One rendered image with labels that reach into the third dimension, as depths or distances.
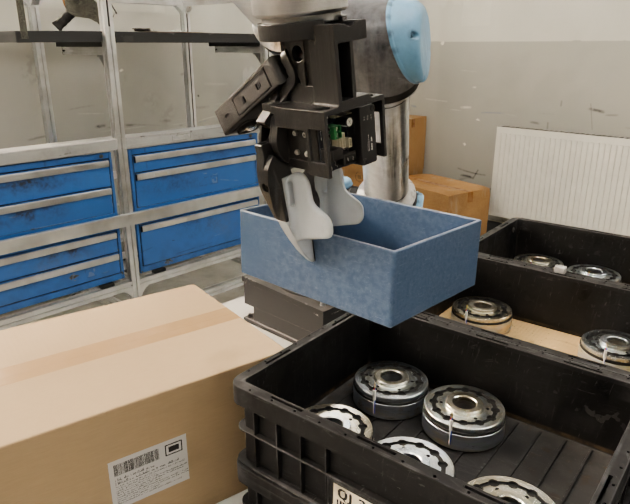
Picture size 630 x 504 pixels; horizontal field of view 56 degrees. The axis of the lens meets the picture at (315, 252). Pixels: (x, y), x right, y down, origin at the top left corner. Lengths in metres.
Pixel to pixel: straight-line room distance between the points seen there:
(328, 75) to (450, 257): 0.22
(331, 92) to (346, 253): 0.15
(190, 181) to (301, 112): 2.41
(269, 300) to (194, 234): 1.67
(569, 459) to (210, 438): 0.45
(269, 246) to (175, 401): 0.27
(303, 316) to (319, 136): 0.79
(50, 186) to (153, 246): 0.55
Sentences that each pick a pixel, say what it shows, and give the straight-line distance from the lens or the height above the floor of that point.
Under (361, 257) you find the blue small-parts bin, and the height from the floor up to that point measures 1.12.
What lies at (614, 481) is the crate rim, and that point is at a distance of 0.63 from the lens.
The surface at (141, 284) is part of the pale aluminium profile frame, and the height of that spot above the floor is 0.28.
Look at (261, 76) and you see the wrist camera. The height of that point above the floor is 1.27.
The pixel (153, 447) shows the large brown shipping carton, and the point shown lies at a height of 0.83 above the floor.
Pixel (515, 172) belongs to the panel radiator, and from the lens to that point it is 4.24.
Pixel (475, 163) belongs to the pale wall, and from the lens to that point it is 4.51.
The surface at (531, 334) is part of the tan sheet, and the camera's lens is 1.10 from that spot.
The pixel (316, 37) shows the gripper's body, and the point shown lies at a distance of 0.47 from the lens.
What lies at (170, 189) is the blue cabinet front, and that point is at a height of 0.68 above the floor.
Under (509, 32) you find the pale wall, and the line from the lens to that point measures 4.36.
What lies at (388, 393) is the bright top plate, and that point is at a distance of 0.83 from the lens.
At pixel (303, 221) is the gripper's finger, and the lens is 0.53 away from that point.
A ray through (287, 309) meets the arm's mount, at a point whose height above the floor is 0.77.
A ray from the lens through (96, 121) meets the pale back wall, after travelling 3.57.
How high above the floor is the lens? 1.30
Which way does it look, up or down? 19 degrees down
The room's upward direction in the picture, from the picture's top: straight up
